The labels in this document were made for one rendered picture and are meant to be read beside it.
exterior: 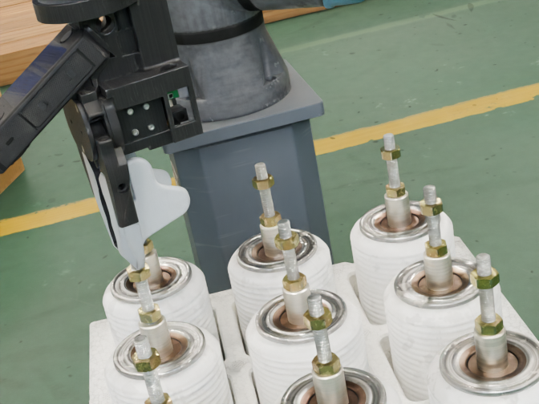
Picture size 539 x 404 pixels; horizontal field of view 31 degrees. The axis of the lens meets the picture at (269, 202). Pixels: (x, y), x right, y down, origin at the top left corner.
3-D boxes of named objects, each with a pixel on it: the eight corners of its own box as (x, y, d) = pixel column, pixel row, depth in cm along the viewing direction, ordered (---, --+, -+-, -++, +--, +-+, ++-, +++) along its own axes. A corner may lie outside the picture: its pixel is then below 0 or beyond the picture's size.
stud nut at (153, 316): (138, 314, 78) (135, 305, 78) (159, 309, 79) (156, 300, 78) (142, 326, 77) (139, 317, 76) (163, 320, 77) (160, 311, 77)
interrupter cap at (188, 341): (150, 395, 74) (148, 388, 74) (96, 361, 80) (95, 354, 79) (225, 346, 79) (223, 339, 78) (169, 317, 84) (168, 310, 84)
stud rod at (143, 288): (147, 333, 79) (126, 252, 75) (160, 329, 79) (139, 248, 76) (150, 339, 78) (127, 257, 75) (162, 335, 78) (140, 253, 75)
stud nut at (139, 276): (127, 273, 77) (124, 264, 76) (148, 268, 77) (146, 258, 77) (131, 285, 75) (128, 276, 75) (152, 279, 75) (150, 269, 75)
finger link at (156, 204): (209, 259, 74) (181, 147, 70) (136, 287, 72) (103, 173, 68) (195, 245, 77) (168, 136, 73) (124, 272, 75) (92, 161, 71)
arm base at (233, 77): (158, 93, 122) (139, 16, 118) (274, 64, 124) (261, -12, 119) (175, 133, 108) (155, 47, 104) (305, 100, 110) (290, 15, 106)
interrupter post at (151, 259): (135, 283, 90) (127, 252, 89) (160, 273, 91) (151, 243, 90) (144, 293, 88) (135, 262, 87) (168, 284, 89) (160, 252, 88)
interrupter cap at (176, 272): (101, 282, 92) (99, 276, 91) (175, 253, 94) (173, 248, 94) (127, 317, 85) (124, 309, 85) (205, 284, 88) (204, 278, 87)
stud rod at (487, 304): (483, 351, 69) (474, 260, 66) (484, 343, 70) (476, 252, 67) (497, 351, 69) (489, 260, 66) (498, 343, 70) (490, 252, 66)
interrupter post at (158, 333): (157, 366, 78) (147, 332, 76) (139, 357, 79) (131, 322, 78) (180, 351, 79) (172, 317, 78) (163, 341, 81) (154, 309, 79)
